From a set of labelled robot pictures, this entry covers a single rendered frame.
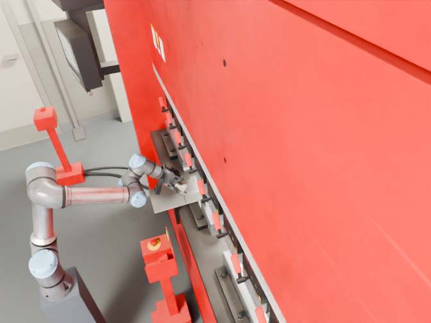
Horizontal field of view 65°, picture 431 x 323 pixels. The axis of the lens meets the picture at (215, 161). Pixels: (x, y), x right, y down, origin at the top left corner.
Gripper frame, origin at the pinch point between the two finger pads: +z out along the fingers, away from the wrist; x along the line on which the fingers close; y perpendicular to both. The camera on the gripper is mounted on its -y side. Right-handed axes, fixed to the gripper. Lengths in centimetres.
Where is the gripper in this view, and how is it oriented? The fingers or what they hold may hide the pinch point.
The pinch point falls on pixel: (183, 190)
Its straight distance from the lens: 185.7
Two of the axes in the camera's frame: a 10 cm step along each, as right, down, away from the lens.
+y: 6.9, -6.8, -2.6
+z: 6.6, 4.3, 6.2
